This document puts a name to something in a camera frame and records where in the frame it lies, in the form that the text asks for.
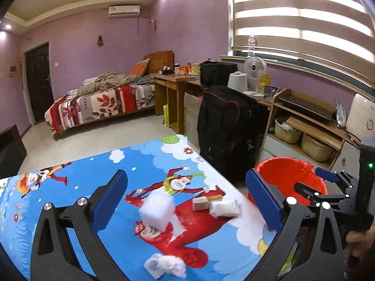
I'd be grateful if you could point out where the white paper wad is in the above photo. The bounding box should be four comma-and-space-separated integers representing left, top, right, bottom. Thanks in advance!
209, 200, 241, 218

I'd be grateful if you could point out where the white tissue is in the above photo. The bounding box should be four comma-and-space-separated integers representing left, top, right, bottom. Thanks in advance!
144, 253, 186, 279

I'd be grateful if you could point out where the white foam block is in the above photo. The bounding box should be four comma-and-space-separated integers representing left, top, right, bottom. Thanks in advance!
139, 191, 175, 232

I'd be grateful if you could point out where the red mesh trash bin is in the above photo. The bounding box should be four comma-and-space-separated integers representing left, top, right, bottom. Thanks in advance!
255, 157, 328, 205

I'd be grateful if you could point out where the person's right hand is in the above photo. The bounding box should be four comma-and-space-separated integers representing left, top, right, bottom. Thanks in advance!
346, 226, 375, 259

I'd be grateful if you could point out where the beige basket right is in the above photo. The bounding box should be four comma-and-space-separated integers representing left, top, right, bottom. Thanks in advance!
301, 133, 334, 163

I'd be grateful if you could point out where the beige basket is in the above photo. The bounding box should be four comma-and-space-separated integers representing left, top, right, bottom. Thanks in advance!
301, 133, 334, 163
275, 117, 303, 144

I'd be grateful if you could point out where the beige basket left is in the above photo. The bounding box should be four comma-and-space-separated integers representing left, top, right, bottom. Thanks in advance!
275, 117, 303, 144

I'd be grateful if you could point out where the white rice cooker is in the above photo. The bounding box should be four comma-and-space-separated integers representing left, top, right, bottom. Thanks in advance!
346, 93, 375, 144

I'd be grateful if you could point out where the wooden shelf cabinet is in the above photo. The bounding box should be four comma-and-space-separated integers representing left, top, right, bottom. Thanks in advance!
257, 89, 360, 176

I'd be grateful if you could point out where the black laptop on shelf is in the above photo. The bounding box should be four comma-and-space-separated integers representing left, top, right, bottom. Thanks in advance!
279, 95, 334, 121

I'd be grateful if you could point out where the large black bag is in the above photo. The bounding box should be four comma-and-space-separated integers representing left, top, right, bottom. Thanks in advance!
197, 86, 259, 183

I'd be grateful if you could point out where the small cardboard box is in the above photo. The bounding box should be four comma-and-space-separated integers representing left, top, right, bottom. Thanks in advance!
192, 194, 222, 211

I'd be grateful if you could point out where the yellow package on desk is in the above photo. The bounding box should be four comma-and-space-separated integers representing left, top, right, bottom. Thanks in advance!
258, 73, 271, 94

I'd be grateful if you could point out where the cartoon blue play mat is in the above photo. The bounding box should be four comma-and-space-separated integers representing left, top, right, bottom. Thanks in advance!
1, 135, 276, 280

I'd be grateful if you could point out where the white thread cone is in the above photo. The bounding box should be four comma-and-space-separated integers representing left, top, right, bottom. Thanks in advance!
228, 72, 248, 92

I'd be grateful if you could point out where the white desk fan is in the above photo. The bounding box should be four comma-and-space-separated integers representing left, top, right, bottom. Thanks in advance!
244, 56, 267, 100

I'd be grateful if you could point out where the black backpack on desk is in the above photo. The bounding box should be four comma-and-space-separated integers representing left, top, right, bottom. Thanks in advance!
200, 60, 238, 89

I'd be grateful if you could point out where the striped zebra window blind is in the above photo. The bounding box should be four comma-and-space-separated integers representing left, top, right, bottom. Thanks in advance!
233, 0, 374, 87

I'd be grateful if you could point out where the bed with floral sheet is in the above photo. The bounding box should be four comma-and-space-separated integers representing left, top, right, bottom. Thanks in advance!
45, 83, 155, 140

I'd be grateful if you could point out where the wooden desk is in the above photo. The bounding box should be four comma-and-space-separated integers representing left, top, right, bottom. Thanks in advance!
151, 74, 201, 134

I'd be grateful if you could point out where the dark wooden door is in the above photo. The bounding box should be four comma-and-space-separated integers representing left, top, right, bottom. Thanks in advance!
25, 43, 54, 123

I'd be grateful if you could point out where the beige crumpled blanket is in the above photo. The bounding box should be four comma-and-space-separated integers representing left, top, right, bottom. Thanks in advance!
68, 71, 139, 100

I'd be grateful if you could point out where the wooden headboard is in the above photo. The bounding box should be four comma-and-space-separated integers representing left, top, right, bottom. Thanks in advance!
144, 51, 174, 74

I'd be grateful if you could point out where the orange pillow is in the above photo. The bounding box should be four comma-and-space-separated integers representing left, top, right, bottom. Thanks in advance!
130, 58, 150, 78

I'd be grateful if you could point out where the wall ornament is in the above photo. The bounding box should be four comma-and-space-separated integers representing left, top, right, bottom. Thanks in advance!
97, 36, 104, 47

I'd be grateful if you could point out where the white wall air conditioner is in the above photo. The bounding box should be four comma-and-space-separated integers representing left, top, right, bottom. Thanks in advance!
108, 5, 140, 18

